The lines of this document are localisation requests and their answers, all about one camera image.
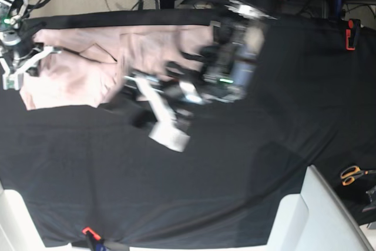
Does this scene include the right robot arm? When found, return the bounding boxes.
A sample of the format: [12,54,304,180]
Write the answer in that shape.
[1,0,62,91]

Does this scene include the orange clip bottom edge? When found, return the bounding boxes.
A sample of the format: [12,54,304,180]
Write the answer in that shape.
[82,227,102,241]

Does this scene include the white chair left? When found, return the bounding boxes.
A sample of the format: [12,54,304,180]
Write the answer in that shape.
[0,182,73,251]

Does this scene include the pink T-shirt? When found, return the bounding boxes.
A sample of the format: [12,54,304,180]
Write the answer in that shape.
[19,25,213,111]

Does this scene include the black table cloth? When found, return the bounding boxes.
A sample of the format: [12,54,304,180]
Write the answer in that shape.
[1,10,375,249]

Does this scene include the orange handled scissors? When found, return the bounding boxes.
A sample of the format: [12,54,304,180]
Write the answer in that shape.
[340,166,375,186]

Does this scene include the white chair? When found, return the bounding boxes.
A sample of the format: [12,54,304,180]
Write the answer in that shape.
[0,182,73,251]
[266,165,373,251]

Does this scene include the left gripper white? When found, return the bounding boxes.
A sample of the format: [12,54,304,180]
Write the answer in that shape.
[125,71,204,152]

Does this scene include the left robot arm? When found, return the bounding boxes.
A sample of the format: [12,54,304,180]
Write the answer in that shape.
[127,0,282,152]

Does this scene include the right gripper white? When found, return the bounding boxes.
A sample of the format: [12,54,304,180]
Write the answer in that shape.
[1,43,62,90]

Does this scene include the white chair right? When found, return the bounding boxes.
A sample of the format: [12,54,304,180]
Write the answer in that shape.
[266,165,373,251]

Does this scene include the red black clamp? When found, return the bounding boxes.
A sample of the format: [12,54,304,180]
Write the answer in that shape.
[345,19,361,51]

